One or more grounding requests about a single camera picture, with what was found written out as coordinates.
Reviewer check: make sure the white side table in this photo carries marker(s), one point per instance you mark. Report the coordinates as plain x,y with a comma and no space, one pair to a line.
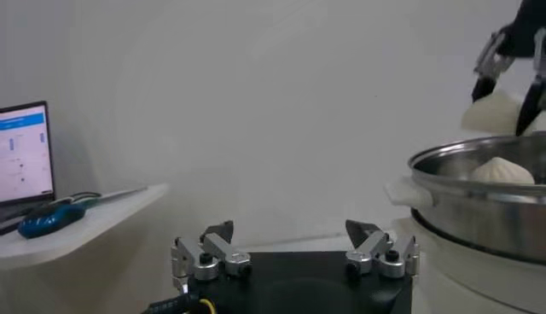
85,230

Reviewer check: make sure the white steamed baozi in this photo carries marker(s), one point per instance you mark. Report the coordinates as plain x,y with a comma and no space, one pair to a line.
503,172
490,115

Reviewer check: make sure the stainless steel steamer basket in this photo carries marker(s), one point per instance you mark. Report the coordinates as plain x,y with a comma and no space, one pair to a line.
482,217

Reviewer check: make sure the blue computer mouse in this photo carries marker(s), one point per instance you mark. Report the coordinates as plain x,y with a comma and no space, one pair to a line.
51,219

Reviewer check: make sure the white electric cooker base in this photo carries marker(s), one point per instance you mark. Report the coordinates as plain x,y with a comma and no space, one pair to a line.
469,281

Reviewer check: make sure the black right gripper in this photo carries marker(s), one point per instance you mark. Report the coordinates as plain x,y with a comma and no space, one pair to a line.
526,30

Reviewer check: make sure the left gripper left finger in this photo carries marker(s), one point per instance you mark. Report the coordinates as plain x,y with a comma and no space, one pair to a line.
226,251

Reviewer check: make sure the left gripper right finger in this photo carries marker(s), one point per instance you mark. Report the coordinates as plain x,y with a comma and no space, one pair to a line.
371,249

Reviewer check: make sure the black laptop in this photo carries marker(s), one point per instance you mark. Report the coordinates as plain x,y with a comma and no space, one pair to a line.
23,158

